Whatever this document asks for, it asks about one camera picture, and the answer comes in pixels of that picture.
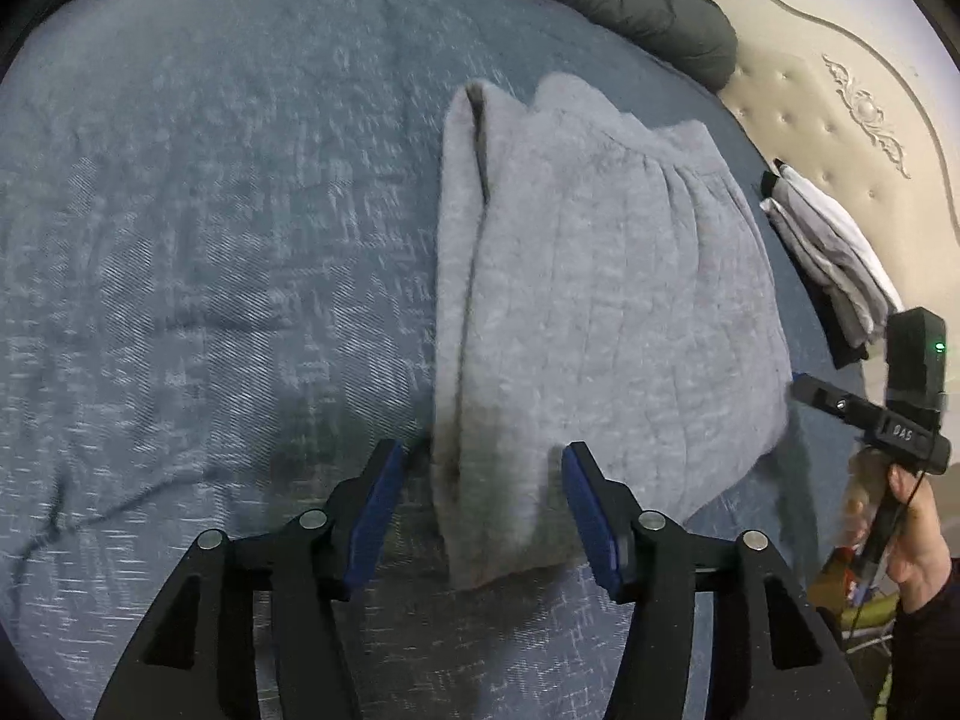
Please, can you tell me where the blue bed sheet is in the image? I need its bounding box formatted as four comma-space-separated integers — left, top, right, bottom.
0, 0, 893, 720

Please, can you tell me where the person's right forearm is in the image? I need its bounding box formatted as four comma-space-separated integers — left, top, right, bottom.
889, 562, 960, 720

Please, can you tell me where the black cable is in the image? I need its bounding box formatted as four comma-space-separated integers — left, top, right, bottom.
851, 457, 931, 635

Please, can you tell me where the dark grey rolled duvet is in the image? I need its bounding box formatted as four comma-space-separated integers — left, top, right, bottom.
52, 0, 740, 91

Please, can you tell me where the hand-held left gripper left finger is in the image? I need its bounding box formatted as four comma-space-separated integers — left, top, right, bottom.
94, 439, 407, 720

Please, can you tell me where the cream tufted headboard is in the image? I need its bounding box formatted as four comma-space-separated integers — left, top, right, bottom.
686, 0, 960, 421

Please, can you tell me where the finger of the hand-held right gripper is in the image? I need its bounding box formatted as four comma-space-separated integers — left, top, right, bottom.
791, 373, 882, 432

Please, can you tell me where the person's right hand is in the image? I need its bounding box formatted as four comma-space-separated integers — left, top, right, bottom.
844, 450, 953, 616

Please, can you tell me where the grey knit sweater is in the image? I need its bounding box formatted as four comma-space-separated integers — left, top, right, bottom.
429, 73, 794, 590

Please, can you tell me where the stack of folded clothes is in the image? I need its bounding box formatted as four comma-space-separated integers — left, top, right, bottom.
759, 159, 905, 370

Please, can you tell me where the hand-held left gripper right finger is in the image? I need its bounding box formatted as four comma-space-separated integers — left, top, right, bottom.
562, 441, 871, 720

